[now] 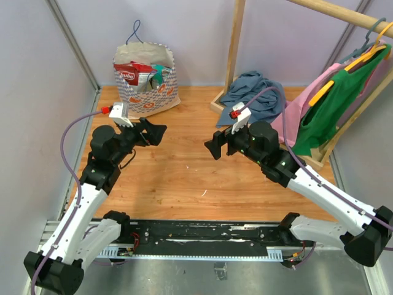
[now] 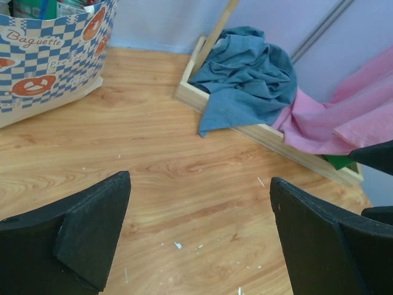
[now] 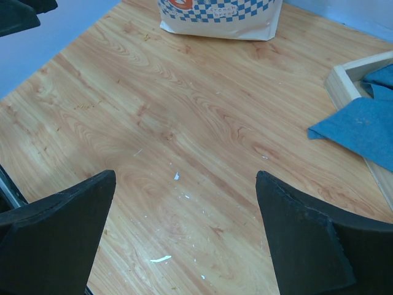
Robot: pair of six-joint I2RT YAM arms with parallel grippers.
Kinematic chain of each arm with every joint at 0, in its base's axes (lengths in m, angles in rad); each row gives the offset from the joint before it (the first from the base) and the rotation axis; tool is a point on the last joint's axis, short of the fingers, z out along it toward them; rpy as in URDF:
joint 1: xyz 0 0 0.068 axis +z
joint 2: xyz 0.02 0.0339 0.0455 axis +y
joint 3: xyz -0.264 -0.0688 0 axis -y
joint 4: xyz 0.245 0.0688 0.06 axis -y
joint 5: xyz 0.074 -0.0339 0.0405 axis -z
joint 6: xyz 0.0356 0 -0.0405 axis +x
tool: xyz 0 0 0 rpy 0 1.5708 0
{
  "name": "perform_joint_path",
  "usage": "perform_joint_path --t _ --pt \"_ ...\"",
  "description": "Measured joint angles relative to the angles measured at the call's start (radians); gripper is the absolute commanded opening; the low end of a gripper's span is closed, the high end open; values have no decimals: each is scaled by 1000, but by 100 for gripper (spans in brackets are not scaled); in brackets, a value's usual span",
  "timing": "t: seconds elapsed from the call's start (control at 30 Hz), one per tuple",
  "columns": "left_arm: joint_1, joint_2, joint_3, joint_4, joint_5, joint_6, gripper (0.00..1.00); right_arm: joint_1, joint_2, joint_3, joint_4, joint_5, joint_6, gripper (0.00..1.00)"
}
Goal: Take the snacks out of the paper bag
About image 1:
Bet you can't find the blue checkered paper bag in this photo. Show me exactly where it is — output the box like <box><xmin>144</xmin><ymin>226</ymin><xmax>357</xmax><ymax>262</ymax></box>
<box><xmin>112</xmin><ymin>19</ymin><xmax>181</xmax><ymax>120</ymax></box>

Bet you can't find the grey hanger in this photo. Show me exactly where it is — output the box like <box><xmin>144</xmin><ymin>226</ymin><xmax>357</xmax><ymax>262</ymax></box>
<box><xmin>338</xmin><ymin>18</ymin><xmax>386</xmax><ymax>64</ymax></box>

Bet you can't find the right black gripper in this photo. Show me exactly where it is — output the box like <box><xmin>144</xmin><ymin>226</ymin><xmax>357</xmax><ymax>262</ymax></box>
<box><xmin>204</xmin><ymin>118</ymin><xmax>265</xmax><ymax>166</ymax></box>

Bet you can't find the pink shirt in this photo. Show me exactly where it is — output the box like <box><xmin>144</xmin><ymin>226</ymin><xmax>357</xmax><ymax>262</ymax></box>
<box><xmin>285</xmin><ymin>41</ymin><xmax>392</xmax><ymax>148</ymax></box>

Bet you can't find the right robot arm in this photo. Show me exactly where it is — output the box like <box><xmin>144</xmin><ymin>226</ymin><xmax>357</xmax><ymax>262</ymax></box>
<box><xmin>204</xmin><ymin>121</ymin><xmax>392</xmax><ymax>267</ymax></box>

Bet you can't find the green tank top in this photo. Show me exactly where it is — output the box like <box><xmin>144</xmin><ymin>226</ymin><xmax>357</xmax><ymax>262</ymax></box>
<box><xmin>292</xmin><ymin>44</ymin><xmax>391</xmax><ymax>156</ymax></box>

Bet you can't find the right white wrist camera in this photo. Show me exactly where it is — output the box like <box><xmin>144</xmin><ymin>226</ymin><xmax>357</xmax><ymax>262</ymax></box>
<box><xmin>229</xmin><ymin>102</ymin><xmax>251</xmax><ymax>135</ymax></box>

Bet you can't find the wooden clothes rack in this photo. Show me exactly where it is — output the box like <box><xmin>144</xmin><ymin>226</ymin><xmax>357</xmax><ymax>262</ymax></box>
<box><xmin>209</xmin><ymin>0</ymin><xmax>393</xmax><ymax>170</ymax></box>

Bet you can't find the teal snack packet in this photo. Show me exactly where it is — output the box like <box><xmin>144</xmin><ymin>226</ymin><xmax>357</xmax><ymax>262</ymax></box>
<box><xmin>150</xmin><ymin>64</ymin><xmax>171</xmax><ymax>89</ymax></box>

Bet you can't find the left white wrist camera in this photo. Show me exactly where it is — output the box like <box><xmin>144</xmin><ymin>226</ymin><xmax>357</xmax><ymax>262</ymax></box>
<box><xmin>101</xmin><ymin>102</ymin><xmax>133</xmax><ymax>127</ymax></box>

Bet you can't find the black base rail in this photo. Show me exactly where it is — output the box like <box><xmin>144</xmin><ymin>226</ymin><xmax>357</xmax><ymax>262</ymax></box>
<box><xmin>98</xmin><ymin>219</ymin><xmax>313</xmax><ymax>262</ymax></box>

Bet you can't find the yellow hanger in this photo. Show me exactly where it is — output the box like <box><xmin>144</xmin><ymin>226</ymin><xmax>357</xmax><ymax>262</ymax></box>
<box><xmin>309</xmin><ymin>22</ymin><xmax>392</xmax><ymax>106</ymax></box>

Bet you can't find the red chips bag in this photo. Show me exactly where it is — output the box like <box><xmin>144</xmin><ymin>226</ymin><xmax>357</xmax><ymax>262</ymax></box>
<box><xmin>114</xmin><ymin>61</ymin><xmax>157</xmax><ymax>92</ymax></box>

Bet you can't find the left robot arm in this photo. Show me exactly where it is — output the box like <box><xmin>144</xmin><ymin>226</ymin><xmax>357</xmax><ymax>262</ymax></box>
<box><xmin>23</xmin><ymin>118</ymin><xmax>167</xmax><ymax>294</ymax></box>

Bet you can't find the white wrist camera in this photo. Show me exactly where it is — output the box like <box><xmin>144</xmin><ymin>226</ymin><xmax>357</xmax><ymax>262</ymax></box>
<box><xmin>101</xmin><ymin>102</ymin><xmax>133</xmax><ymax>127</ymax></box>
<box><xmin>229</xmin><ymin>102</ymin><xmax>251</xmax><ymax>135</ymax></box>

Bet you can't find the blue crumpled cloth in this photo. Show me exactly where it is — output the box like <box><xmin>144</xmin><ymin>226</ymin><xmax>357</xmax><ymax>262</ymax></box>
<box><xmin>216</xmin><ymin>71</ymin><xmax>284</xmax><ymax>128</ymax></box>

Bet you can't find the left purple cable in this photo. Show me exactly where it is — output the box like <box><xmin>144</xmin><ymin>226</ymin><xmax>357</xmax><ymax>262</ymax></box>
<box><xmin>30</xmin><ymin>110</ymin><xmax>107</xmax><ymax>295</ymax></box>

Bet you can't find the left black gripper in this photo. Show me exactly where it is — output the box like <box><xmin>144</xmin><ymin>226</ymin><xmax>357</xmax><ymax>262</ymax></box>
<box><xmin>111</xmin><ymin>117</ymin><xmax>167</xmax><ymax>165</ymax></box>

